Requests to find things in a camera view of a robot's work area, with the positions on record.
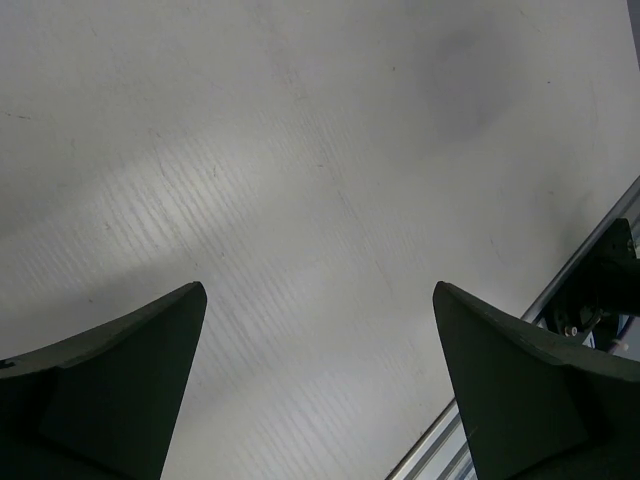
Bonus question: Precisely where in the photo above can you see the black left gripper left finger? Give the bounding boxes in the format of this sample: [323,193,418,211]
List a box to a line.
[1,282,207,479]

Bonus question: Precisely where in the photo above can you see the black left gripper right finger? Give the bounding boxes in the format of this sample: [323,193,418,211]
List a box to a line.
[433,282,639,479]

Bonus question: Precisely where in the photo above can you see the aluminium front rail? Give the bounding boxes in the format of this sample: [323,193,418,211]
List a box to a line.
[391,185,639,479]

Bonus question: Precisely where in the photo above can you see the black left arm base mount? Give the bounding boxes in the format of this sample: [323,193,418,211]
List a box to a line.
[543,218,639,337]

